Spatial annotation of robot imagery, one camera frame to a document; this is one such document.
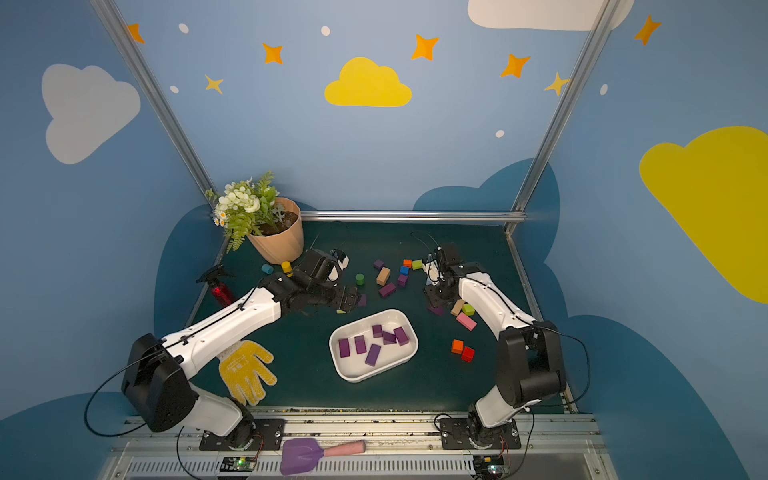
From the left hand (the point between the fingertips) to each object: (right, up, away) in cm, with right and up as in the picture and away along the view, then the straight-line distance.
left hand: (352, 291), depth 82 cm
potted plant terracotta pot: (-26, +13, +21) cm, 36 cm away
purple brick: (-3, -18, +6) cm, 19 cm away
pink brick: (+36, -11, +13) cm, 40 cm away
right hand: (+27, -1, +9) cm, 29 cm away
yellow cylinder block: (-26, +7, +21) cm, 34 cm away
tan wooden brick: (+8, +3, +22) cm, 24 cm away
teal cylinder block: (-34, +5, +23) cm, 41 cm away
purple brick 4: (+10, -2, +21) cm, 23 cm away
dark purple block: (+10, -16, +9) cm, 21 cm away
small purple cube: (+14, -15, +10) cm, 23 cm away
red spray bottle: (-42, +3, +8) cm, 43 cm away
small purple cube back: (+6, +7, +26) cm, 28 cm away
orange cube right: (+31, -17, +6) cm, 36 cm away
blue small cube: (+16, +5, +25) cm, 30 cm away
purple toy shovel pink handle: (-11, -38, -11) cm, 41 cm away
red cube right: (+34, -19, +4) cm, 39 cm away
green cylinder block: (0, +2, +20) cm, 20 cm away
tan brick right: (+34, -7, +17) cm, 39 cm away
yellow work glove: (-32, -22, +2) cm, 39 cm away
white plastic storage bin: (0, -23, +2) cm, 23 cm away
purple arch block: (+27, -8, +18) cm, 33 cm away
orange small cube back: (+17, +7, +25) cm, 31 cm away
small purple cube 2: (+7, -13, +8) cm, 17 cm away
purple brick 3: (+5, -20, +6) cm, 21 cm away
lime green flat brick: (+21, +7, +27) cm, 35 cm away
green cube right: (+36, -8, +13) cm, 39 cm away
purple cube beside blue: (+15, +1, +22) cm, 27 cm away
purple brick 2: (+2, -17, +6) cm, 18 cm away
